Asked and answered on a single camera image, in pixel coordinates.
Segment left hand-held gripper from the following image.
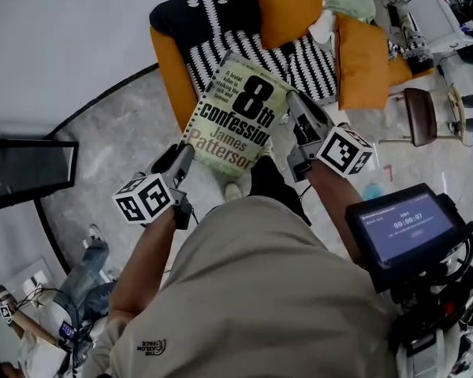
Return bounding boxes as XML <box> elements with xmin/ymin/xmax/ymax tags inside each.
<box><xmin>112</xmin><ymin>143</ymin><xmax>196</xmax><ymax>230</ymax></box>

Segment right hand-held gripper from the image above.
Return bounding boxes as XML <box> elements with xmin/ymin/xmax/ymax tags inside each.
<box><xmin>285</xmin><ymin>91</ymin><xmax>375</xmax><ymax>183</ymax></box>

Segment pale green paperback book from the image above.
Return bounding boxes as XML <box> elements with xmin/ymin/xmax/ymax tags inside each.
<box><xmin>180</xmin><ymin>51</ymin><xmax>297</xmax><ymax>180</ymax></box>

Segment orange sofa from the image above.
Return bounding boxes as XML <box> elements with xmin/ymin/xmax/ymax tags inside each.
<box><xmin>148</xmin><ymin>0</ymin><xmax>437</xmax><ymax>133</ymax></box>

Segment person's left forearm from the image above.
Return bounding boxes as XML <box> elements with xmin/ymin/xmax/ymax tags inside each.
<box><xmin>108</xmin><ymin>210</ymin><xmax>186</xmax><ymax>322</ymax></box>

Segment person's right forearm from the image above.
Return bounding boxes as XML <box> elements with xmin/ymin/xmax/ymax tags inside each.
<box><xmin>305</xmin><ymin>159</ymin><xmax>366</xmax><ymax>267</ymax></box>

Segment person's black trousers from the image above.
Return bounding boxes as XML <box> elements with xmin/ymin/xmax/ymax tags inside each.
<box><xmin>248</xmin><ymin>156</ymin><xmax>312</xmax><ymax>228</ymax></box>

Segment orange cushion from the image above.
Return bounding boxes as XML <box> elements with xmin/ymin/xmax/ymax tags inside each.
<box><xmin>333</xmin><ymin>12</ymin><xmax>391</xmax><ymax>112</ymax></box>
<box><xmin>251</xmin><ymin>0</ymin><xmax>326</xmax><ymax>50</ymax></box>

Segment white cloth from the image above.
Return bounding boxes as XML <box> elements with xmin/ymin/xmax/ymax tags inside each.
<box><xmin>307</xmin><ymin>9</ymin><xmax>337</xmax><ymax>45</ymax></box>

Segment teal object on floor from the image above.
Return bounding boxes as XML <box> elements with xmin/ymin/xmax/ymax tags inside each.
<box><xmin>362</xmin><ymin>181</ymin><xmax>384</xmax><ymax>201</ymax></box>

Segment wooden chair with dark seat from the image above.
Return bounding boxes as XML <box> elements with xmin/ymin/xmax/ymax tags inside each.
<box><xmin>378</xmin><ymin>87</ymin><xmax>468</xmax><ymax>148</ymax></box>

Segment black white striped blanket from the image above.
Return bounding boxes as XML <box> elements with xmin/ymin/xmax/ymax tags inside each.
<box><xmin>149</xmin><ymin>0</ymin><xmax>340</xmax><ymax>102</ymax></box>

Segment black white patterned garment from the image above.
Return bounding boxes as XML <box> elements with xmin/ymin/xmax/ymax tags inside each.
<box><xmin>372</xmin><ymin>0</ymin><xmax>434</xmax><ymax>74</ymax></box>

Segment black monitor screen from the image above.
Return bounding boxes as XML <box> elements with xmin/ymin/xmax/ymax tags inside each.
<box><xmin>345</xmin><ymin>182</ymin><xmax>468</xmax><ymax>291</ymax></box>

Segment black framed glass panel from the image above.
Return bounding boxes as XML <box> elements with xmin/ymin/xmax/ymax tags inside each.
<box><xmin>0</xmin><ymin>139</ymin><xmax>80</xmax><ymax>214</ymax></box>

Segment person in white shirt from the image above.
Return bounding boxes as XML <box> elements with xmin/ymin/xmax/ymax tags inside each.
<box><xmin>82</xmin><ymin>195</ymin><xmax>397</xmax><ymax>378</ymax></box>

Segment white table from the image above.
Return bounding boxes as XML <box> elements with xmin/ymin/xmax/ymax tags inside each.
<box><xmin>401</xmin><ymin>0</ymin><xmax>473</xmax><ymax>50</ymax></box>

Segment white box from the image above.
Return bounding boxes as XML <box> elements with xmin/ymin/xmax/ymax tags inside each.
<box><xmin>0</xmin><ymin>256</ymin><xmax>70</xmax><ymax>318</ymax></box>

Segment dark patterned bag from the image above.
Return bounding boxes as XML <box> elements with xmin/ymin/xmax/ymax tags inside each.
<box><xmin>449</xmin><ymin>0</ymin><xmax>473</xmax><ymax>29</ymax></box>

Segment black monitor mount rig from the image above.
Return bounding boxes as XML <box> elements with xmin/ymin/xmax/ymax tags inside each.
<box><xmin>389</xmin><ymin>222</ymin><xmax>473</xmax><ymax>372</ymax></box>

